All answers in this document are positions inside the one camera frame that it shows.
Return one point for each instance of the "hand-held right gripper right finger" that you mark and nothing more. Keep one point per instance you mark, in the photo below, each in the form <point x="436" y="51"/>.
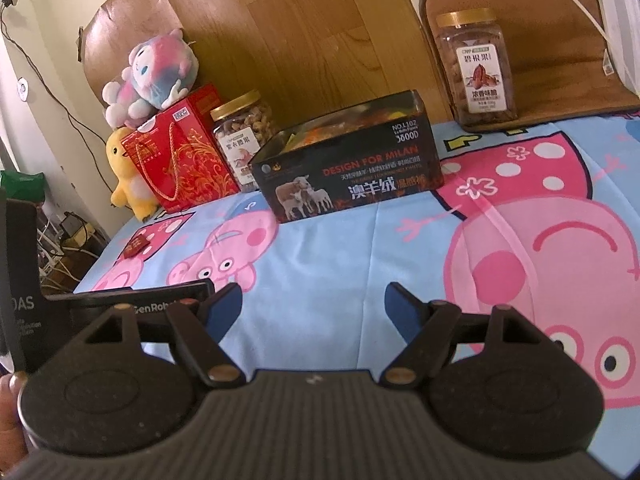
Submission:
<point x="402" y="310"/>

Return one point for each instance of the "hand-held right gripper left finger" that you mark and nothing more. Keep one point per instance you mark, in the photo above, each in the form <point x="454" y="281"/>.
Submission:
<point x="222" y="310"/>

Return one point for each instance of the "black printed box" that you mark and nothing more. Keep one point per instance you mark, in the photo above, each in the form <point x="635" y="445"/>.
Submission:
<point x="350" y="175"/>

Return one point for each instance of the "person's left hand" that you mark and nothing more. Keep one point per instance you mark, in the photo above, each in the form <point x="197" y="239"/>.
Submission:
<point x="7" y="410"/>

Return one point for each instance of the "grey power adapter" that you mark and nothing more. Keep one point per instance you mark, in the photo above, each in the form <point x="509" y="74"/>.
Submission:
<point x="72" y="225"/>

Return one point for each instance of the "cartoon pig printed blanket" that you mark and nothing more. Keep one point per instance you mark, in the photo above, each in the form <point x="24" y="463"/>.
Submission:
<point x="325" y="260"/>

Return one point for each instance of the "green bag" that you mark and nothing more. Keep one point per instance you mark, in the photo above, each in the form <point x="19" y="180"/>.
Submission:
<point x="20" y="185"/>

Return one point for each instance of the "small red packet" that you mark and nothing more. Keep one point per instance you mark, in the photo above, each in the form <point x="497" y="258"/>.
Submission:
<point x="137" y="246"/>

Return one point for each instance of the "yellow plush duck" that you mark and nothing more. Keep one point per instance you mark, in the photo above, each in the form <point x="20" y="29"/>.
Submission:
<point x="125" y="175"/>

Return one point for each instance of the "red gold gift box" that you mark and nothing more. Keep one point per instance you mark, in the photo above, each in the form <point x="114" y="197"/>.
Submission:
<point x="185" y="160"/>

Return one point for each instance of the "round nut jar gold lid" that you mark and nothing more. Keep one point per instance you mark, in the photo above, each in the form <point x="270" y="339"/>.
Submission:
<point x="240" y="135"/>

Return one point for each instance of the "pink blue plush cat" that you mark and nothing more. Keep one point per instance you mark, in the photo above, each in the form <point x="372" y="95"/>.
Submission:
<point x="150" y="75"/>

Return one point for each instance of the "square nut jar gold lid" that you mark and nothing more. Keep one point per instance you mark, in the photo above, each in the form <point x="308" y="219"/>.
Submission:
<point x="477" y="70"/>

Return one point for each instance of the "wooden board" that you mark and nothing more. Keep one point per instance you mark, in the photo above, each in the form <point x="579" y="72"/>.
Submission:
<point x="300" y="35"/>

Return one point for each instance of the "brown sheet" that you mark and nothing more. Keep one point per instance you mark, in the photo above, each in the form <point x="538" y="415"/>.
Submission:
<point x="130" y="10"/>

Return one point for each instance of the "brown cushion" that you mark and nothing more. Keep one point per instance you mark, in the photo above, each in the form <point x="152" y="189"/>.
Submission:
<point x="550" y="35"/>

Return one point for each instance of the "clear plastic tag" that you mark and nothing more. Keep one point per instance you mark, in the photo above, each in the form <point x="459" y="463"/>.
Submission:
<point x="607" y="65"/>

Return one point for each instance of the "round white wall fixture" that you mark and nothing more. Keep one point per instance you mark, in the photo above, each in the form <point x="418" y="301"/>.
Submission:
<point x="23" y="88"/>

